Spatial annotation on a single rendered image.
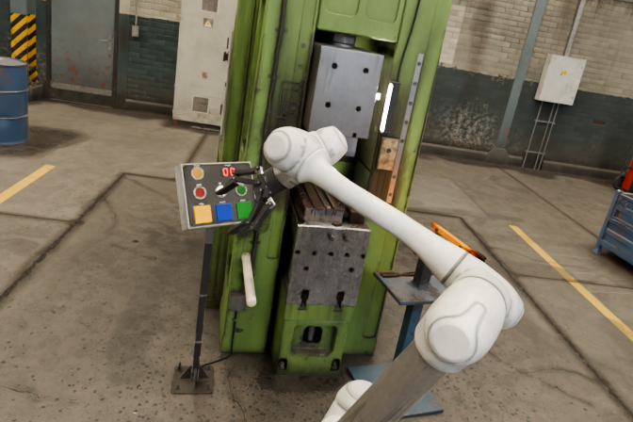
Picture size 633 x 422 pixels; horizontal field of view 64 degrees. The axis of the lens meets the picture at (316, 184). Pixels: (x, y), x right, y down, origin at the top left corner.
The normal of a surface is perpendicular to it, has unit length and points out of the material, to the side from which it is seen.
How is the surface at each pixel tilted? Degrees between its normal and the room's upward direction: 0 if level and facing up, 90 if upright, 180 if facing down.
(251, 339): 90
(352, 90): 90
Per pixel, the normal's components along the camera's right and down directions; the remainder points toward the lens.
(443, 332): -0.42, 0.16
